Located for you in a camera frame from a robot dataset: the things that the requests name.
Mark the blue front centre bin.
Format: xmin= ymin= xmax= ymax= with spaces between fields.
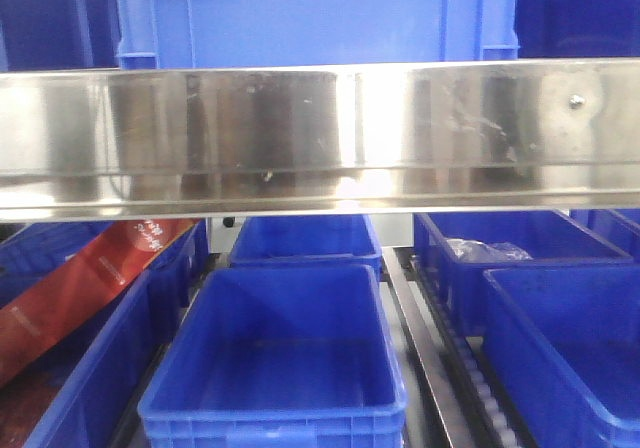
xmin=138 ymin=265 xmax=407 ymax=447

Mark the large blue upper crate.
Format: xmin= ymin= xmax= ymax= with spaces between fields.
xmin=117 ymin=0 xmax=519 ymax=69

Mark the red packaging strip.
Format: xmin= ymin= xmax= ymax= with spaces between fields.
xmin=1 ymin=218 xmax=196 ymax=385

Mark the blue left bin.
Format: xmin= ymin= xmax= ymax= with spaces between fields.
xmin=1 ymin=222 xmax=208 ymax=447

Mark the blue right front bin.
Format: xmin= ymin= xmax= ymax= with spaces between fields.
xmin=483 ymin=265 xmax=639 ymax=447

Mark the blue rear centre bin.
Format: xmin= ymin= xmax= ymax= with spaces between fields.
xmin=229 ymin=214 xmax=382 ymax=276

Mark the clear plastic bag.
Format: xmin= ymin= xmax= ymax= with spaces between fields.
xmin=446 ymin=238 xmax=533 ymax=263

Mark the stainless steel shelf beam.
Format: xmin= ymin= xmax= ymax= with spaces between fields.
xmin=1 ymin=58 xmax=639 ymax=221

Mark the blue bin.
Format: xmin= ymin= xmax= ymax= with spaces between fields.
xmin=483 ymin=265 xmax=639 ymax=447
xmin=138 ymin=265 xmax=407 ymax=447
xmin=1 ymin=222 xmax=208 ymax=447
xmin=413 ymin=210 xmax=633 ymax=336
xmin=229 ymin=214 xmax=382 ymax=276

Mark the blue right rear bin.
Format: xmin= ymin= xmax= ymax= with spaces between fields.
xmin=413 ymin=210 xmax=633 ymax=336

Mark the roller track rail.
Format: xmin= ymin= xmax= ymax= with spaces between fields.
xmin=380 ymin=247 xmax=535 ymax=447

